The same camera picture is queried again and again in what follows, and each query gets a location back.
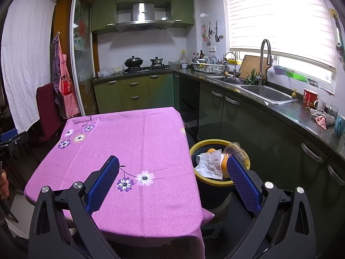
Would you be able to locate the white paper tissue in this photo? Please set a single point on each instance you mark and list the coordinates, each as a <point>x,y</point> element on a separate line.
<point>210,164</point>

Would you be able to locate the green upper cabinets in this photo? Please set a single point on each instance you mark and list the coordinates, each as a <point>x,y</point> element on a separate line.
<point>103,10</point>

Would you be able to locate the gas stove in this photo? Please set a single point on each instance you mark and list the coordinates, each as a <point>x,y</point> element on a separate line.
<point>145,68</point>

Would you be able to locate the black wok with lid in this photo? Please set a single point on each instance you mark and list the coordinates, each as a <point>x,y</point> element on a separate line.
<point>133,62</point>

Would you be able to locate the tall steel faucet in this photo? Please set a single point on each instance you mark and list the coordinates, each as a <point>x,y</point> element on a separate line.
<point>261,64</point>

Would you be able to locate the red checked apron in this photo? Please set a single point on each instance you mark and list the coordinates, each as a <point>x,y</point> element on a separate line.
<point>67,91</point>

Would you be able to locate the red wall decoration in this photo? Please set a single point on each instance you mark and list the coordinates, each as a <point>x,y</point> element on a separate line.
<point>203,33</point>

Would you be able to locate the person's left hand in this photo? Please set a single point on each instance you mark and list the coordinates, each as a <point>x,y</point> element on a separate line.
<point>4,186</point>

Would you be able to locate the dark red chair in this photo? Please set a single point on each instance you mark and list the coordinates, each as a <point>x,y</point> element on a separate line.
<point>50,113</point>

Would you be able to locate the steel sink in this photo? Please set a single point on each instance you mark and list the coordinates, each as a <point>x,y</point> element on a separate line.
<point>266,93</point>

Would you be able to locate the dark green sink cabinets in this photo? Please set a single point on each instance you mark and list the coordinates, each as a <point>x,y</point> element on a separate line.
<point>242,124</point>

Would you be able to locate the clear plastic cup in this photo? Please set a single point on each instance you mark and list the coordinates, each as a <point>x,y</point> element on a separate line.
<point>233,148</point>

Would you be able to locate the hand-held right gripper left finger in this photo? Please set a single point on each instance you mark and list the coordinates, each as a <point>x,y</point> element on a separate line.
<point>103,186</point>

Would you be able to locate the white plastic bag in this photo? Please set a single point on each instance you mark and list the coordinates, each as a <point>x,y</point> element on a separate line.
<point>107,72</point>

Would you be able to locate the steel pot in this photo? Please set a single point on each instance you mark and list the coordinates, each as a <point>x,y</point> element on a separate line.
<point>157,61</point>

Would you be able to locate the light green drawer cabinet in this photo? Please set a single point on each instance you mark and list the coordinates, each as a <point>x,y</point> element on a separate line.
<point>134,94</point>

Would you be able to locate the green plastic stool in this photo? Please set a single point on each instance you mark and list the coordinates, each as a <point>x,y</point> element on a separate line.
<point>215,221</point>

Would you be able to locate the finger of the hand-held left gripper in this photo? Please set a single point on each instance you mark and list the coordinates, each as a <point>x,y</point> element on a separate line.
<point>8,135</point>
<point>16,141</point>

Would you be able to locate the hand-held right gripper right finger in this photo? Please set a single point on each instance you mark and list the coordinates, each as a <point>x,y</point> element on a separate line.
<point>242,186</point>

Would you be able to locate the small yellow soap bottle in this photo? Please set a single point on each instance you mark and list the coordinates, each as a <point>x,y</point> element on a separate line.
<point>294,94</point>

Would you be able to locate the small green plant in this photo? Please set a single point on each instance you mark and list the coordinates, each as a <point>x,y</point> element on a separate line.
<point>252,78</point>

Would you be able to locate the glass sliding door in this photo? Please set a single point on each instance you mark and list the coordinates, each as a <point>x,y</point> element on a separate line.
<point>83,59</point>

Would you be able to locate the purple apron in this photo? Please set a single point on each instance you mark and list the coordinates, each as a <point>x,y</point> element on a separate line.
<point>55,67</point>

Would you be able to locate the black yellow-rimmed trash bin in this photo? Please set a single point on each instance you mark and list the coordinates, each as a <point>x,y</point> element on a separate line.
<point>213,194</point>

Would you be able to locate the small steel faucet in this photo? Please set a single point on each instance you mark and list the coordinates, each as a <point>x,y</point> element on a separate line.
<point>235,67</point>

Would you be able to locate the yellow sill sponge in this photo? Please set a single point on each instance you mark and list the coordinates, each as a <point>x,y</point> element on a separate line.
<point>232,61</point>

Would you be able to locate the dark granite countertop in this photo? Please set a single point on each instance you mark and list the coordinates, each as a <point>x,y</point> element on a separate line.
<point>302,113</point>

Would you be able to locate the pink floral tablecloth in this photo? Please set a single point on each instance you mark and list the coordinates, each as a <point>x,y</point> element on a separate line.
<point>134,140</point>

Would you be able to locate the light blue mug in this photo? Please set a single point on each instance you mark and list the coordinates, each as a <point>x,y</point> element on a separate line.
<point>340,125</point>

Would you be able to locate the yellow-capped oil jug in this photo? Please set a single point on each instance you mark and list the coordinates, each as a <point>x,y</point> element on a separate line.
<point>183,57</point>

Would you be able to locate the purple sill tray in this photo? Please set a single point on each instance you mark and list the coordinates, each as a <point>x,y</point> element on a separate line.
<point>279,70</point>

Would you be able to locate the white dish rack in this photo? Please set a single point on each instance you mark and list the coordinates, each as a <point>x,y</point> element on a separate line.
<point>207,67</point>

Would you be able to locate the white hanging sheet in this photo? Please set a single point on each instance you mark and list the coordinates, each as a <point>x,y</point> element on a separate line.
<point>27,59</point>

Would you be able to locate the dark sauce bottle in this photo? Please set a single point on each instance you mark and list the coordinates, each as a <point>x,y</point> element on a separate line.
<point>201,55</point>

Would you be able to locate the green sill holder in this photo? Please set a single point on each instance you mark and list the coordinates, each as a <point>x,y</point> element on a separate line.
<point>296,77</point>

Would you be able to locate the orange foam fruit net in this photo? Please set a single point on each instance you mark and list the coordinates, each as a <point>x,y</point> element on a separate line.
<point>224,164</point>

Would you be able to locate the steel range hood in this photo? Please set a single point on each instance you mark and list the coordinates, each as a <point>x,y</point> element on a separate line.
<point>144,23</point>

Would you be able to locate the red instant noodle cup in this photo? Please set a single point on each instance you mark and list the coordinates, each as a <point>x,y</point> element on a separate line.
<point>309,97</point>

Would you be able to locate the black hanging spatula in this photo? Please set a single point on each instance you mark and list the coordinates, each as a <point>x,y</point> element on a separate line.
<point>217,37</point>

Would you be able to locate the crumpled dish cloth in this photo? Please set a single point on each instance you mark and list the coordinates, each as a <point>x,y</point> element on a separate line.
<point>322,120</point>

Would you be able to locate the wooden cutting board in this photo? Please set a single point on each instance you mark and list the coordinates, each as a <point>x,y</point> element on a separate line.
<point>250,67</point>

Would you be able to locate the white window blind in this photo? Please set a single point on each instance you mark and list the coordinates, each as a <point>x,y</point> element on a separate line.
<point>275,16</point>

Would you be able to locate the white hanging spatula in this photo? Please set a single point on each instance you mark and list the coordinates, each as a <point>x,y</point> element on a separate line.
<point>208,41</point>

